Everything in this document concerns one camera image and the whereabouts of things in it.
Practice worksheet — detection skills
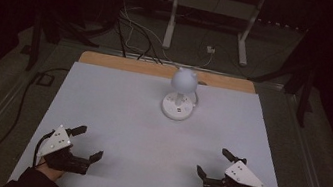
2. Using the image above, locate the black floor box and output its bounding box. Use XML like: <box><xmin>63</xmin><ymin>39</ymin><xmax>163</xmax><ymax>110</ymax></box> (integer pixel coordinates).
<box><xmin>34</xmin><ymin>71</ymin><xmax>56</xmax><ymax>88</ymax></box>

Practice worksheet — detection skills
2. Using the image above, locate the white plug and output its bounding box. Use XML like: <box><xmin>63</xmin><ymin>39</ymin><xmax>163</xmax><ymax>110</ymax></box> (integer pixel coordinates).
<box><xmin>205</xmin><ymin>45</ymin><xmax>217</xmax><ymax>56</ymax></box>

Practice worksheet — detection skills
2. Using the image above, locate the white table cover sheet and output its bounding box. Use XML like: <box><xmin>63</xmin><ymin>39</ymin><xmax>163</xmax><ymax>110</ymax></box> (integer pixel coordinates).
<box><xmin>7</xmin><ymin>53</ymin><xmax>305</xmax><ymax>187</ymax></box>

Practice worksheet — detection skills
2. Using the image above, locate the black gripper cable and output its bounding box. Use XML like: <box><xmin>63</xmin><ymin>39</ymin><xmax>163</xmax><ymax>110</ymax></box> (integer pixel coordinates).
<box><xmin>31</xmin><ymin>130</ymin><xmax>57</xmax><ymax>171</ymax></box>

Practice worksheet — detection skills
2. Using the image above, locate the long black floor cable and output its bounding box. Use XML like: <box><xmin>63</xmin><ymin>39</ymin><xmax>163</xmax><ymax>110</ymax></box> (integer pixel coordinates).
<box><xmin>0</xmin><ymin>57</ymin><xmax>71</xmax><ymax>187</ymax></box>

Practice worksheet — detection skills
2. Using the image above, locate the person's left hand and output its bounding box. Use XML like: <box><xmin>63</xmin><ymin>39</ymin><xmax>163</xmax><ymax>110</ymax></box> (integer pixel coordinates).
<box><xmin>34</xmin><ymin>159</ymin><xmax>67</xmax><ymax>184</ymax></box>

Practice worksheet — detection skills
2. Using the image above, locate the white metal stand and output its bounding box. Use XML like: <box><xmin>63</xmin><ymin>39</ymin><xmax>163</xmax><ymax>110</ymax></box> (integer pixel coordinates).
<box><xmin>160</xmin><ymin>0</ymin><xmax>268</xmax><ymax>69</ymax></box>

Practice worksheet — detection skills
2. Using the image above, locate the white floor cable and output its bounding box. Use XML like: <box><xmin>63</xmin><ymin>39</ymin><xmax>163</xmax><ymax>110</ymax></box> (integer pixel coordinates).
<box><xmin>105</xmin><ymin>0</ymin><xmax>224</xmax><ymax>72</ymax></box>

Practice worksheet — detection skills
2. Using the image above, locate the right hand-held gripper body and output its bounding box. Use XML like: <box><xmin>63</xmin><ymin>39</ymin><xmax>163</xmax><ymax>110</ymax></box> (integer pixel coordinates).
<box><xmin>202</xmin><ymin>152</ymin><xmax>270</xmax><ymax>187</ymax></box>

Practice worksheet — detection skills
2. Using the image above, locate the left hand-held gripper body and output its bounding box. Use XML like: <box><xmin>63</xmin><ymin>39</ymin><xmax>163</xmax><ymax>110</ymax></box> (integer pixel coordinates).
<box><xmin>35</xmin><ymin>122</ymin><xmax>96</xmax><ymax>176</ymax></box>

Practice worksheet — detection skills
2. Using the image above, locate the black stand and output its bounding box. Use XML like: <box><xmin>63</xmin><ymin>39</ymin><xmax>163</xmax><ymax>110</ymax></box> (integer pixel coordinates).
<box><xmin>244</xmin><ymin>20</ymin><xmax>326</xmax><ymax>129</ymax></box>
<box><xmin>23</xmin><ymin>1</ymin><xmax>114</xmax><ymax>84</ymax></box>

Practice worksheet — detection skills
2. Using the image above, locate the black floor cable bundle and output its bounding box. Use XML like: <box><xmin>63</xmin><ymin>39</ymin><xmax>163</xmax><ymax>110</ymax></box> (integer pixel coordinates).
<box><xmin>111</xmin><ymin>14</ymin><xmax>171</xmax><ymax>66</ymax></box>

